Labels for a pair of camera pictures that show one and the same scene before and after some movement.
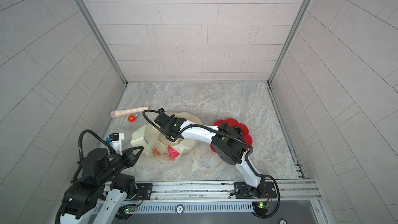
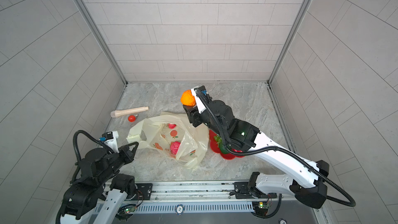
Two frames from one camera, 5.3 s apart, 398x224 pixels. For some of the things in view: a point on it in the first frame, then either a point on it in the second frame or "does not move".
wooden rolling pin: [115, 113] does not move
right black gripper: [165, 128] -> [195, 116]
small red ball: [132, 118] does not move
